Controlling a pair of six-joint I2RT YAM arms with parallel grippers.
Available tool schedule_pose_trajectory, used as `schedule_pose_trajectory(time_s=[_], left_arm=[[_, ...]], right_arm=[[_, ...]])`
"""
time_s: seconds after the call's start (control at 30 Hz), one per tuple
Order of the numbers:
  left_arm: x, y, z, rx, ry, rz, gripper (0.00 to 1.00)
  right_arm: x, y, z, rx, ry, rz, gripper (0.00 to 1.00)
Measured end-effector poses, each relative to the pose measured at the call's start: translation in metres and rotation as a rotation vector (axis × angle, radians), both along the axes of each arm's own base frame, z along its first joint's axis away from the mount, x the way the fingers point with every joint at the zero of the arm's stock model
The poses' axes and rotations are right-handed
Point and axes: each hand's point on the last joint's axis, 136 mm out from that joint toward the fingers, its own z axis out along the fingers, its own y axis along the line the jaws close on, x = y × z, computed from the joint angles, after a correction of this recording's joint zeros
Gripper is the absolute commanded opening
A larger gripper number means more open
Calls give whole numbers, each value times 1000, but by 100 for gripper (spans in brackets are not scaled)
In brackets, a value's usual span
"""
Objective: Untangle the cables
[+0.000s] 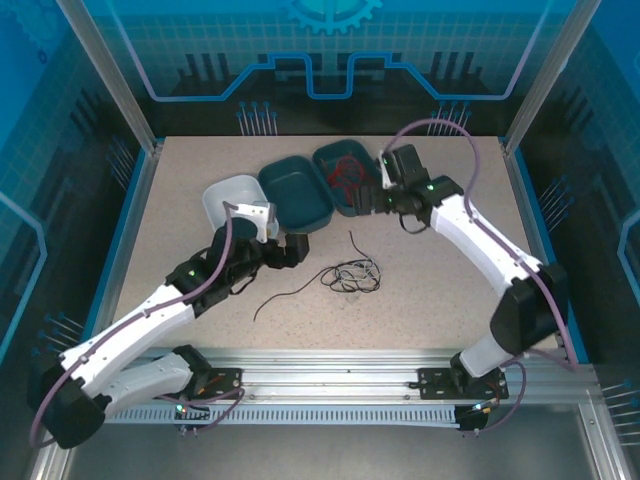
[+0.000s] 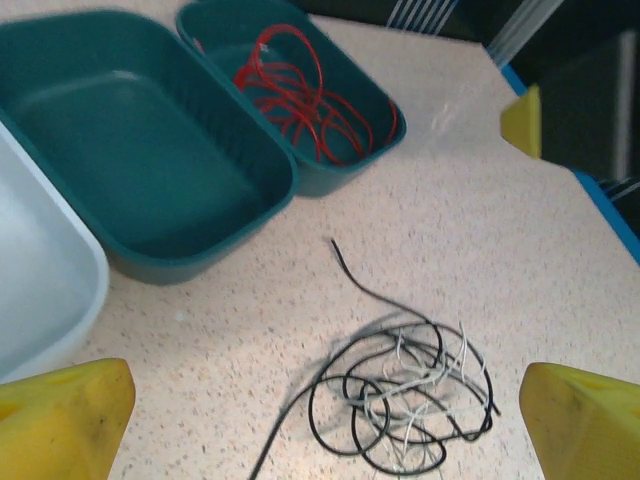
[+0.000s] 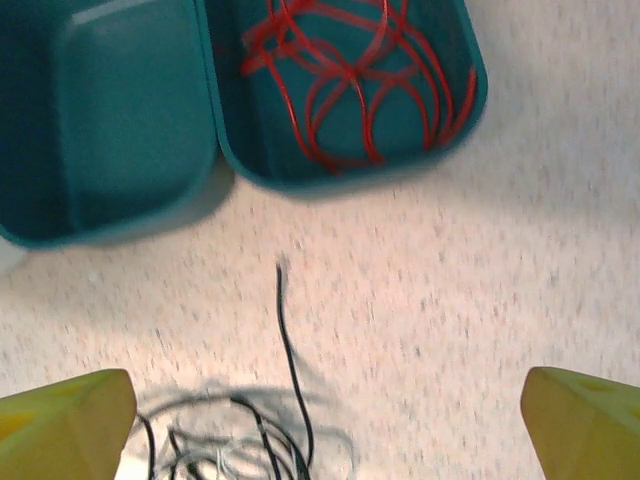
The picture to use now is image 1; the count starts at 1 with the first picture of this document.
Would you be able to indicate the aluminium frame post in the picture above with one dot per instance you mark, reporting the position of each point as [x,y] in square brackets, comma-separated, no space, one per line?
[116,75]
[545,75]

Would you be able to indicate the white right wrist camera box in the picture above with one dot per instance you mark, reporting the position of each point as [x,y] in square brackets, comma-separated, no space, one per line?
[387,175]

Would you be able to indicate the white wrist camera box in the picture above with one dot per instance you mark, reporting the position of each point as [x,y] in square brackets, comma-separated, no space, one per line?
[387,175]
[255,212]

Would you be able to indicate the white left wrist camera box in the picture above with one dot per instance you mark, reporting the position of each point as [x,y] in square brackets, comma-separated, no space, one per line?
[255,212]

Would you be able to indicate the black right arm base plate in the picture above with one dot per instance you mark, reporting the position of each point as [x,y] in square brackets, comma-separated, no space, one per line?
[435,382]

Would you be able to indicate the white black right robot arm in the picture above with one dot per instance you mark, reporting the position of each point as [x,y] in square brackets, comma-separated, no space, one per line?
[470,235]

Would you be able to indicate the aluminium side rail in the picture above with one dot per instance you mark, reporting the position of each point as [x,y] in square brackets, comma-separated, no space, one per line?
[139,210]
[519,175]

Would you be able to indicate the black controller box with LED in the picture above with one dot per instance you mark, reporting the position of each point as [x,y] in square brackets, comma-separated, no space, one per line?
[192,417]
[472,417]

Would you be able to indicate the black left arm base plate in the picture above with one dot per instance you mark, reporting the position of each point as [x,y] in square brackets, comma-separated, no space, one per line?
[227,382]

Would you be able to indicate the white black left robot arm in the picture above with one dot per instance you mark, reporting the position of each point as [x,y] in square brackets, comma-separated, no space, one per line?
[140,320]

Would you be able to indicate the teal plastic bin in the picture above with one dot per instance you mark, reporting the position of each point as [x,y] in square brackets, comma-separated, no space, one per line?
[295,190]
[345,148]

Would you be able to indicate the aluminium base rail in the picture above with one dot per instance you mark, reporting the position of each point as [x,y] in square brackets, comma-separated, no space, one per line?
[325,380]

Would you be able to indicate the white plastic bin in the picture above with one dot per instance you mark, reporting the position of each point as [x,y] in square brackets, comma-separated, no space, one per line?
[225,192]

